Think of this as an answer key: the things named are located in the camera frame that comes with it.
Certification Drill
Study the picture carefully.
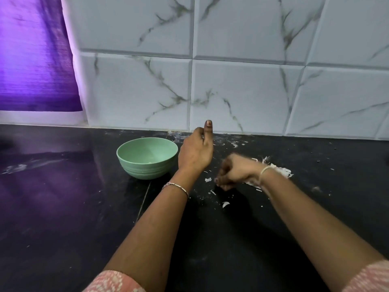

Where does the person's left hand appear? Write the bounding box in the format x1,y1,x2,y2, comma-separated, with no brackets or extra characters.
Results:
177,120,215,179

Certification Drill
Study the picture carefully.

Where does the person's right hand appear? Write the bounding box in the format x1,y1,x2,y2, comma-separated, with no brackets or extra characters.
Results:
214,152,266,192

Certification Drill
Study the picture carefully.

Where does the mint green bowl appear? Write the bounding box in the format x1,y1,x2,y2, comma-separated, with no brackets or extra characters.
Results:
116,137,180,180

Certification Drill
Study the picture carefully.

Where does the person's right forearm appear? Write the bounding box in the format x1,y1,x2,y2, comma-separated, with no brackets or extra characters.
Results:
258,170,385,288

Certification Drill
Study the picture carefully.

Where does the person's left forearm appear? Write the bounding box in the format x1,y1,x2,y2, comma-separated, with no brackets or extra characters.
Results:
103,170,198,288

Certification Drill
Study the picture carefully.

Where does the pile of white garlic peels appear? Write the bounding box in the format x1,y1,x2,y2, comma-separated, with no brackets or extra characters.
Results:
246,156,295,192

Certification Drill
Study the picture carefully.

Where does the pink patterned left sleeve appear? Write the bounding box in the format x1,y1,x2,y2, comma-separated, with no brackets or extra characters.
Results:
82,270,147,292

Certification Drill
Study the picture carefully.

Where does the pink patterned sleeve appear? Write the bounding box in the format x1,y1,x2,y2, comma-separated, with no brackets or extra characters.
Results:
342,259,389,292
82,270,147,292

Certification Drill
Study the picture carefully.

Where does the pink patterned right sleeve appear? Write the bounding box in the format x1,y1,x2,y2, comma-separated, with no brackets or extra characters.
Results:
342,259,389,292

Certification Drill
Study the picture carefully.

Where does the purple cloth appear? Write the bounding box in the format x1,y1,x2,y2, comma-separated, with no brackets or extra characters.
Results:
0,0,83,112

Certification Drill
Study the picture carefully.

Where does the silver right wrist bracelet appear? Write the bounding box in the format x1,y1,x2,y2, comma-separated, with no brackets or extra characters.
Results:
259,165,276,186

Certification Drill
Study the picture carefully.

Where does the silver wrist bracelet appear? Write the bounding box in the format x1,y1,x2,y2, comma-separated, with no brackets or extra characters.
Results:
259,165,276,186
162,182,190,199

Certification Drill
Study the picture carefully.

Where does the silver left wrist bracelet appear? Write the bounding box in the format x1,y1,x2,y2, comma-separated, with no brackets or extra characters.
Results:
162,182,190,199

